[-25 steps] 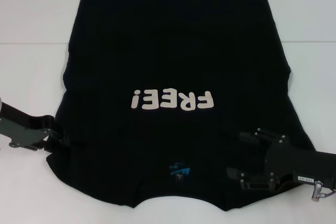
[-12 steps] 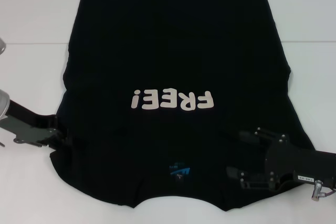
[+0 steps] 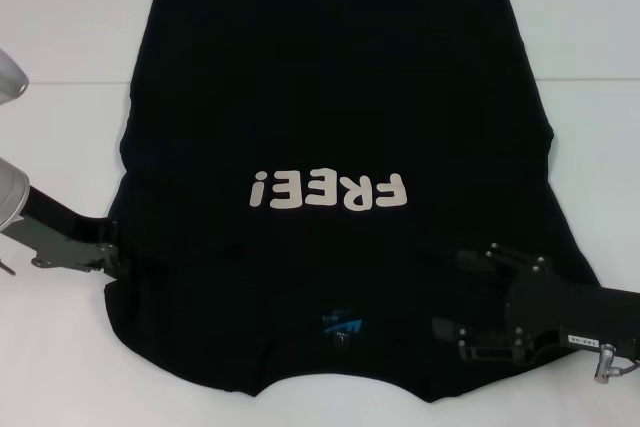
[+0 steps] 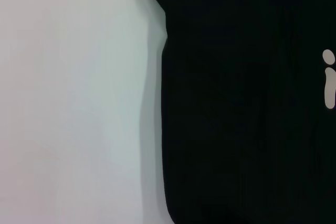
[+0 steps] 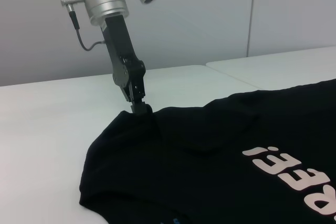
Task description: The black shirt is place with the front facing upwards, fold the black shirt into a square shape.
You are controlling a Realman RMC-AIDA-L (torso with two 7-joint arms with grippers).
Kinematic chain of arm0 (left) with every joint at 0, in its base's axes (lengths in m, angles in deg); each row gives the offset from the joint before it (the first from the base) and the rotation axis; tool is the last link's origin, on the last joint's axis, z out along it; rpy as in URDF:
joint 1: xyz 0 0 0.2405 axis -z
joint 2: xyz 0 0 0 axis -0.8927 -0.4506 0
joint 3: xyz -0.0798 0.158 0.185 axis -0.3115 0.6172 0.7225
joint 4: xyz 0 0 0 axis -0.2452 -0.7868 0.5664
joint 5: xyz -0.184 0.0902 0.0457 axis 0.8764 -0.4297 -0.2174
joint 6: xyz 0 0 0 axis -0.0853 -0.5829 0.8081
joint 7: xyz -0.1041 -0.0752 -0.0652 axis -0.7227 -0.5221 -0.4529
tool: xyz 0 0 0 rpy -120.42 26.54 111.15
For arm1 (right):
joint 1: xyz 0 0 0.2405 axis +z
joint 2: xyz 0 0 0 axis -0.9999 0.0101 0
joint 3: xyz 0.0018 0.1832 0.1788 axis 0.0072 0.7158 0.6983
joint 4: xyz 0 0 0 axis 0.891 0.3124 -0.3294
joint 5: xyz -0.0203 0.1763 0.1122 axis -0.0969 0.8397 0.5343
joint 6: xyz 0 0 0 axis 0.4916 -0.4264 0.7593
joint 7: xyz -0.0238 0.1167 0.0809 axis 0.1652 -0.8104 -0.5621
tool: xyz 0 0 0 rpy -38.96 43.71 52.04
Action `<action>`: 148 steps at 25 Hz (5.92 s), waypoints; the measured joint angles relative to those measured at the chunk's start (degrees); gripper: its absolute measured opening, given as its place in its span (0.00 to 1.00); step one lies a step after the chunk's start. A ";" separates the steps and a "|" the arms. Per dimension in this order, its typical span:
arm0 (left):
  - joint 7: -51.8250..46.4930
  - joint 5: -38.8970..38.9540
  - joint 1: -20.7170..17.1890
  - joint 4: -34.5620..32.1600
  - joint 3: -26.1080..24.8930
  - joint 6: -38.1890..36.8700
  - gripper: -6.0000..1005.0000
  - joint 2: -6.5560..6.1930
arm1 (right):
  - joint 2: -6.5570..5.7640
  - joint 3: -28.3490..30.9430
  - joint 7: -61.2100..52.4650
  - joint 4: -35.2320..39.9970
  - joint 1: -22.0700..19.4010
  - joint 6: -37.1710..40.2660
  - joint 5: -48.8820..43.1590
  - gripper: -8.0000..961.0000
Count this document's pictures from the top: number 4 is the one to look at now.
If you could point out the black shirt with FREE print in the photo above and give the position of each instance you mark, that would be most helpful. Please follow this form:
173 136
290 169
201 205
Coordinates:
236 103

